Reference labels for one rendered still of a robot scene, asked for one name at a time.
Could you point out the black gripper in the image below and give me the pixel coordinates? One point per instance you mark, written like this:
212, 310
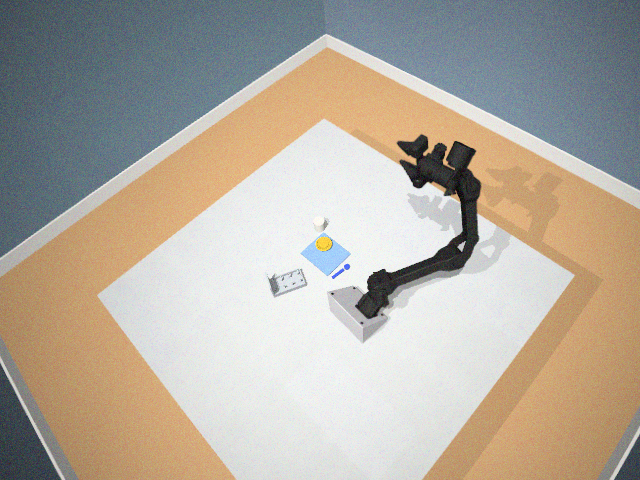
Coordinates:
426, 168

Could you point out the yellow plate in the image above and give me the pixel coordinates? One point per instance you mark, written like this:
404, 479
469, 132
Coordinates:
323, 243

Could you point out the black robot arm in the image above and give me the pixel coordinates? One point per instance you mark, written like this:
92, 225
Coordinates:
381, 284

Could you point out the light blue flat mat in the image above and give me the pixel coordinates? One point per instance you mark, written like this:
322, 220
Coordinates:
326, 261

